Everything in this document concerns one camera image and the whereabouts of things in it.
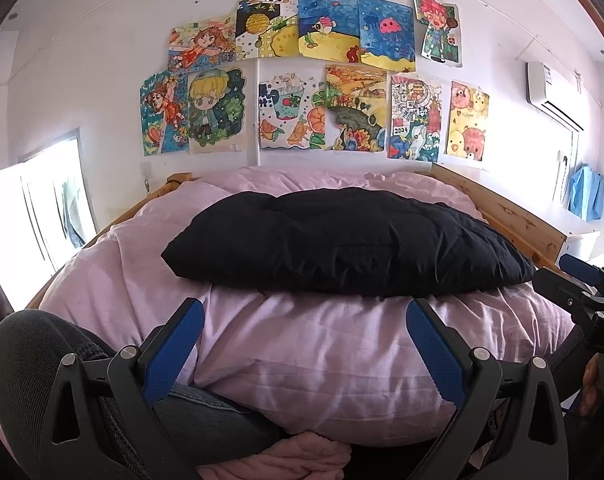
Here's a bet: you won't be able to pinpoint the bright window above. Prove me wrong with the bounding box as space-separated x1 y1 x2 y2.
0 130 99 311

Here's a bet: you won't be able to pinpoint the pink fleece cloth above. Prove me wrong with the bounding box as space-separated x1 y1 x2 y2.
197 430 353 480

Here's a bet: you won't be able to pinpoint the group of colourful wall drawings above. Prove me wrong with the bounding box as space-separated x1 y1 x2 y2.
139 0 491 162

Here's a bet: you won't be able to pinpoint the white cabinet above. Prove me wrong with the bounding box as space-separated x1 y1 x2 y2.
564 205 604 267

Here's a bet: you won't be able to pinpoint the person's right hand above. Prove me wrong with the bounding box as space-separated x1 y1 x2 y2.
579 352 604 417

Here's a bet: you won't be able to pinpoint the light blue hanging cloth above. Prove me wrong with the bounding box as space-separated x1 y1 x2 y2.
568 162 604 223

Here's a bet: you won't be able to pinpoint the blue jeans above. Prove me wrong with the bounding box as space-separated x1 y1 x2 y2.
169 382 285 461

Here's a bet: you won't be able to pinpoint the wooden bed frame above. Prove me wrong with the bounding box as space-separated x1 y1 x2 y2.
24 162 568 311

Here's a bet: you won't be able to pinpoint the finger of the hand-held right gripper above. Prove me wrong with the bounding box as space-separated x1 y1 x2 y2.
559 254 604 287
532 266 590 323

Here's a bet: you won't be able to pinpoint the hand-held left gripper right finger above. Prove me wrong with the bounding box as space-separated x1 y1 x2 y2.
406 297 568 480

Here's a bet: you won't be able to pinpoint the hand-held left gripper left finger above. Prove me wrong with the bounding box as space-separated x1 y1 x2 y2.
47 297 205 480

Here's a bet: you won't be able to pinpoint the white air conditioner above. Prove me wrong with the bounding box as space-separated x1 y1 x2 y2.
526 61 588 132

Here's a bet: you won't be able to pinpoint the white wall pipe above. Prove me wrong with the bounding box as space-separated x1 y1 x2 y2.
556 130 581 207

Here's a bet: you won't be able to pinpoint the pink duvet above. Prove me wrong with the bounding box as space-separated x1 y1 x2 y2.
38 166 575 448

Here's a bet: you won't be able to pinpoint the person's leg in jeans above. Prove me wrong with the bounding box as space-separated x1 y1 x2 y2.
0 309 153 480

